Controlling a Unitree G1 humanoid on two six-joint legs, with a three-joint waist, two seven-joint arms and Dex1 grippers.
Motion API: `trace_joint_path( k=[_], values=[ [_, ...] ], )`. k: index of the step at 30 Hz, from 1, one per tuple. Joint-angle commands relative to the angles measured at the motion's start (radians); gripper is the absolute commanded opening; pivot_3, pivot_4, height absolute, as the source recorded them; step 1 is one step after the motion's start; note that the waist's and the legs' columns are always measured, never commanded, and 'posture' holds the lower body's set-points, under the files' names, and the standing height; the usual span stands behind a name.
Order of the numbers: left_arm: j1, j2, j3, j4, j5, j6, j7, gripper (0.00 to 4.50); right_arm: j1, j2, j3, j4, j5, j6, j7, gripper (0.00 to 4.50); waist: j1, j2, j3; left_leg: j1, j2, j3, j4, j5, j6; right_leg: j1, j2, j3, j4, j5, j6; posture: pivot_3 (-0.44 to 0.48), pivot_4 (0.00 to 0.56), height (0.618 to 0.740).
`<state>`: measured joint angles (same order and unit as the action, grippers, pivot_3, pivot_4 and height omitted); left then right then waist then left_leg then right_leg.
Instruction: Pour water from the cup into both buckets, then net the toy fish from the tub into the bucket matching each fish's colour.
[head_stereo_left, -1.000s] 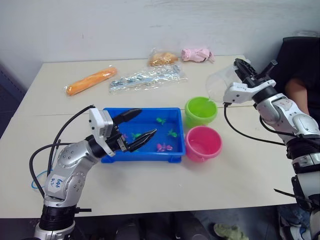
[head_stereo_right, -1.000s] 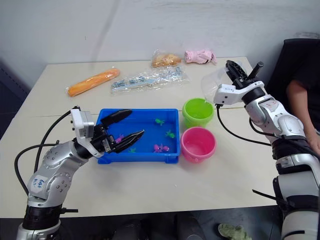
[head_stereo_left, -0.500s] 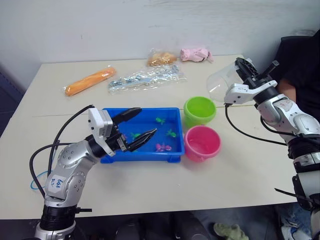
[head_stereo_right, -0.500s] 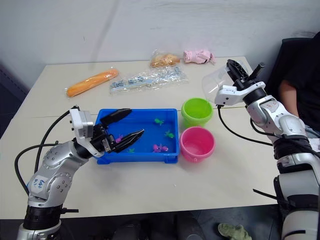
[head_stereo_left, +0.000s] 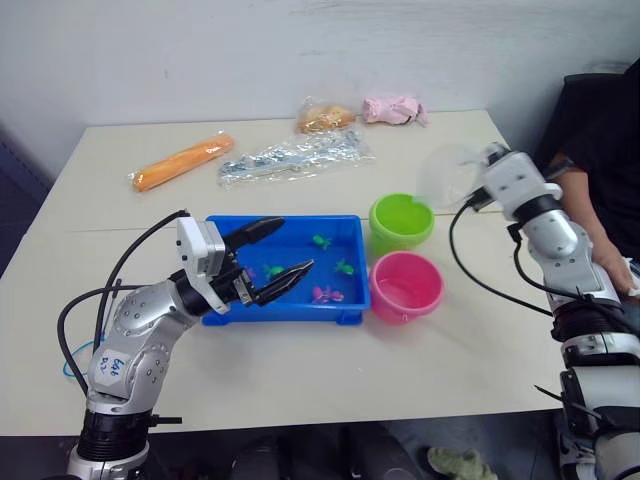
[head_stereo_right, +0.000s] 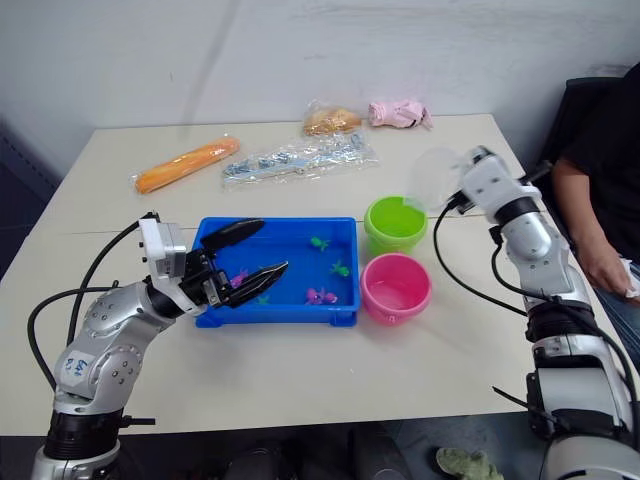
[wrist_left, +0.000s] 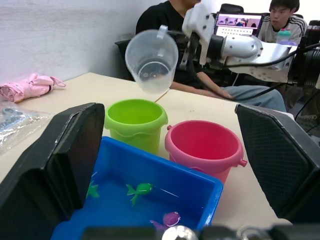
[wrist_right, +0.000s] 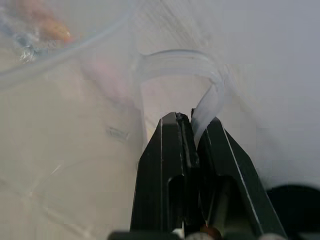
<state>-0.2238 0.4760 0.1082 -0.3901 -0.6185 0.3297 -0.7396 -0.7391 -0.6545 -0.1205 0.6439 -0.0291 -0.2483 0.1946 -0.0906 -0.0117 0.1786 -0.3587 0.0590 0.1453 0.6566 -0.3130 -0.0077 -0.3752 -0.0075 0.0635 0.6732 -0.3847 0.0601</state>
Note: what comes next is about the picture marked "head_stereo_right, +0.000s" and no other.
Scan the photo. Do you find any person in black shirt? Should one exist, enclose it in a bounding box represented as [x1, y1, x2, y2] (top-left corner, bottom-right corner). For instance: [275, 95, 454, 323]
[552, 62, 640, 372]

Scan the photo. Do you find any green plush toy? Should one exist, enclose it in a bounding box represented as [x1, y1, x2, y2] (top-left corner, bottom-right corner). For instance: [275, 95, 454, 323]
[433, 445, 504, 480]

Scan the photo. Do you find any pink plastic bucket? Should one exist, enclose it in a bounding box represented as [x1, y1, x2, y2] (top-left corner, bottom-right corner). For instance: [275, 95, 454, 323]
[359, 252, 433, 328]

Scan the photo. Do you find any green plastic bucket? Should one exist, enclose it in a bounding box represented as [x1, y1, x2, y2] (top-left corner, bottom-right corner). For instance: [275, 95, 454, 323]
[363, 195, 430, 258]

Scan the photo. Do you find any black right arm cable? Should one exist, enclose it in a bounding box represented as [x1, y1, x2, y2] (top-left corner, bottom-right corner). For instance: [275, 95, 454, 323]
[431, 158, 555, 319]

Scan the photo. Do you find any white handwritten label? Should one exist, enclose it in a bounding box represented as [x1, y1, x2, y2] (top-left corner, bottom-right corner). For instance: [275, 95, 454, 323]
[63, 348, 92, 387]

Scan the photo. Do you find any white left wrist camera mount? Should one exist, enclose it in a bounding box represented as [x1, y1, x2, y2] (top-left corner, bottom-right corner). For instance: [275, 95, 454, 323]
[137, 213, 189, 292]

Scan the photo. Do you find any blue plastic tub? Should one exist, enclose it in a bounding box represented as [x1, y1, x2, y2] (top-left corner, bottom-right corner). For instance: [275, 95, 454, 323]
[193, 215, 364, 331]

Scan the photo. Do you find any clear bag of metal hardware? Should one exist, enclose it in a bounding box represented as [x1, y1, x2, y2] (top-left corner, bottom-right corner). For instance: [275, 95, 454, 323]
[220, 133, 382, 193]

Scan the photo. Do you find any bagged orange baguette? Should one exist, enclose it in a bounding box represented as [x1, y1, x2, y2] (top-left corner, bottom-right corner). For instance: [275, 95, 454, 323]
[130, 134, 243, 198]

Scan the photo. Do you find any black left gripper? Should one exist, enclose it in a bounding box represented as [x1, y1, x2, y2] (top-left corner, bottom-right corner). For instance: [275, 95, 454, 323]
[178, 217, 292, 314]

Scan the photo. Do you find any person's bare hand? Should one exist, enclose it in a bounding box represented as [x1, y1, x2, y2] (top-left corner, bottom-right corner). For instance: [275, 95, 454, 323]
[581, 243, 633, 292]

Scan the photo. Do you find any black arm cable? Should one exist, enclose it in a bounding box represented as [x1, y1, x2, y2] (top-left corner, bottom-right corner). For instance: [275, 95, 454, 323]
[431, 158, 555, 319]
[26, 214, 162, 397]

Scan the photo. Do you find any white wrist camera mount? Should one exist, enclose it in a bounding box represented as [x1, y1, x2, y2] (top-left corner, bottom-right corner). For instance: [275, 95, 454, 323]
[458, 145, 542, 224]
[137, 213, 189, 292]

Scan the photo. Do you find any clear plastic measuring cup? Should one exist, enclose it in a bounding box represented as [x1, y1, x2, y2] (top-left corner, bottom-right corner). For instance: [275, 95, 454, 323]
[409, 145, 469, 211]

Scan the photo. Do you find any pink folded cloth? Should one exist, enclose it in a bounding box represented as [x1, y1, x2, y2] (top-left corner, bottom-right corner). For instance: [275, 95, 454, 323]
[366, 98, 436, 133]

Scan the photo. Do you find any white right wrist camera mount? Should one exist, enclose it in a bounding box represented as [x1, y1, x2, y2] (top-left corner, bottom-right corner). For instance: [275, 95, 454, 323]
[458, 145, 542, 224]

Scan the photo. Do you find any bagged brown bread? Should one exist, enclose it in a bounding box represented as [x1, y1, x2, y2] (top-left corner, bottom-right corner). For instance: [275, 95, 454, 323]
[302, 99, 365, 138]

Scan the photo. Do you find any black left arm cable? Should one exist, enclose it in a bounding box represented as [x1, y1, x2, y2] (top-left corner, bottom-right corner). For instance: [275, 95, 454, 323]
[26, 214, 162, 397]

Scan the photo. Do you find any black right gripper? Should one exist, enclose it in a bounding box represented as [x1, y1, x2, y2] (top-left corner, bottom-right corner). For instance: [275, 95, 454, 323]
[445, 194, 474, 216]

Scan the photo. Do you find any white crumpled tissue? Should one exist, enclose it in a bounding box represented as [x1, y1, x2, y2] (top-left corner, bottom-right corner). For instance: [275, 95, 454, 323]
[618, 255, 640, 302]

